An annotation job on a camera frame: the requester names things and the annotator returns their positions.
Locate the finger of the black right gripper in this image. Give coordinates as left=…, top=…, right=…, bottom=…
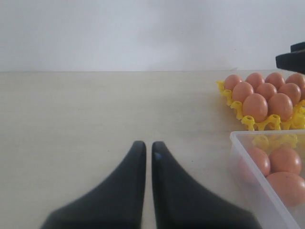
left=290, top=42, right=305, bottom=52
left=275, top=50, right=305, bottom=74

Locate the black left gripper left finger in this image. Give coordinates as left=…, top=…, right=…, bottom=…
left=42, top=141, right=146, bottom=229

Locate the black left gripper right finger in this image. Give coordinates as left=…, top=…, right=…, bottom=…
left=152, top=141, right=261, bottom=229

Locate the brown egg tray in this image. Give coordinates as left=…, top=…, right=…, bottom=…
left=245, top=72, right=264, bottom=90
left=265, top=72, right=285, bottom=90
left=224, top=74, right=243, bottom=91

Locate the brown egg bin bottom edge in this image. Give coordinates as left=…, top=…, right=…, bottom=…
left=278, top=83, right=301, bottom=106

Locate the brown egg corner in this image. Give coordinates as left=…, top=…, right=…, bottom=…
left=242, top=93, right=268, bottom=123

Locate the yellow plastic egg tray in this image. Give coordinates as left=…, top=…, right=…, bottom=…
left=215, top=80, right=305, bottom=150

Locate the brown egg large upper left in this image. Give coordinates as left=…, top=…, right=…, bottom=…
left=239, top=146, right=271, bottom=183

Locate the clear plastic bin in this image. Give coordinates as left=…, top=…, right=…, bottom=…
left=230, top=130, right=305, bottom=229

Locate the brown egg upper middle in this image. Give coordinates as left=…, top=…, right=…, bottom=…
left=269, top=146, right=302, bottom=175

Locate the brown egg lower right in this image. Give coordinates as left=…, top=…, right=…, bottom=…
left=266, top=172, right=305, bottom=207

